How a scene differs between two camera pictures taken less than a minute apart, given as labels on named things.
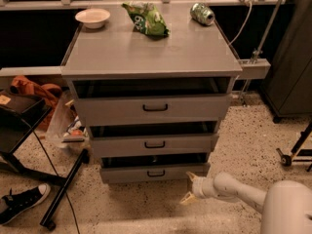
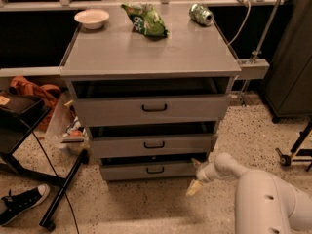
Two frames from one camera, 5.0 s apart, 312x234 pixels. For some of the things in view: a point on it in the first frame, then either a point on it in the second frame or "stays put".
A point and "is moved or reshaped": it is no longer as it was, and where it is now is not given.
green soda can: x=202 y=13 stays put
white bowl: x=93 y=18 stays put
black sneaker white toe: x=21 y=201 stays put
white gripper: x=199 y=187 → x=203 y=175
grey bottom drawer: x=151 y=168 is moved or reshaped
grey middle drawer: x=182 y=139 stays put
